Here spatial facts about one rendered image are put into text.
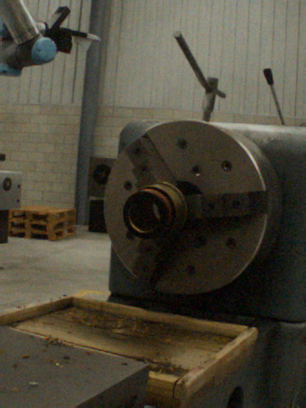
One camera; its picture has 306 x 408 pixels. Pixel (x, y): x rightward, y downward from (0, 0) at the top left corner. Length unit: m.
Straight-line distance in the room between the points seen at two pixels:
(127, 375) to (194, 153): 0.60
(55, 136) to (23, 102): 1.07
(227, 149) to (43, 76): 11.31
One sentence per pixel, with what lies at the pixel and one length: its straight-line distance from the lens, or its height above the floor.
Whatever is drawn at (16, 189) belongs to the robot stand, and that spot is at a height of 1.07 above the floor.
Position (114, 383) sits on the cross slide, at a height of 0.97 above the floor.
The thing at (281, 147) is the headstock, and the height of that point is 1.21.
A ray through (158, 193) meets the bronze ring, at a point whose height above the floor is 1.11.
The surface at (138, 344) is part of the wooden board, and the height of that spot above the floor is 0.89.
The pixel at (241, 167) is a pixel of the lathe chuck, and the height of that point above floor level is 1.16.
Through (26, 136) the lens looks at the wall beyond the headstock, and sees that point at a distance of 12.14.
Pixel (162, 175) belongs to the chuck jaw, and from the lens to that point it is 0.98.
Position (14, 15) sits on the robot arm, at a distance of 1.60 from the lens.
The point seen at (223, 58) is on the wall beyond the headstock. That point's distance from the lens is 11.41.
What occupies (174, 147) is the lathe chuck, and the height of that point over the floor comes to 1.19.
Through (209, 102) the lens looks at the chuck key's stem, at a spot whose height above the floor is 1.27.
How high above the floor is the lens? 1.14
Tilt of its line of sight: 3 degrees down
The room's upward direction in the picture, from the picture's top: 4 degrees clockwise
